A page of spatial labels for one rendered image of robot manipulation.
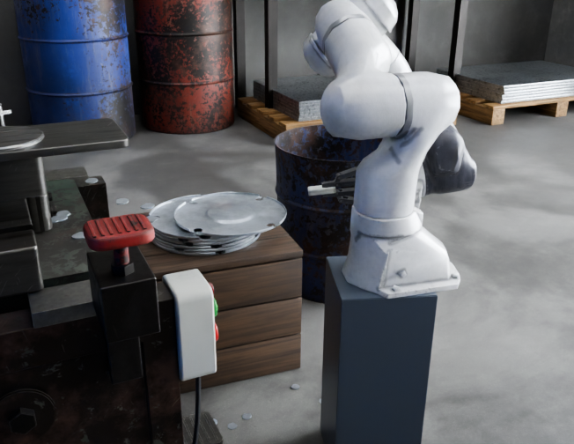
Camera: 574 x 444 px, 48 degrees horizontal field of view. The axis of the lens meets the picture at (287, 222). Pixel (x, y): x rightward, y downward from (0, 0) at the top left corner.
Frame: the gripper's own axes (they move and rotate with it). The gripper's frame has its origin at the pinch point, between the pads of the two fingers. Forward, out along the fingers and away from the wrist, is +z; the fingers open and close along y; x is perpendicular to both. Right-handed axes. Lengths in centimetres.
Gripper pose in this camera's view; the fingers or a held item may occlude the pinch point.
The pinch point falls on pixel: (321, 189)
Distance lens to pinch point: 164.0
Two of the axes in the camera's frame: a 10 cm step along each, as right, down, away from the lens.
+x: 0.0, 4.0, -9.2
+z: -9.9, 1.0, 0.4
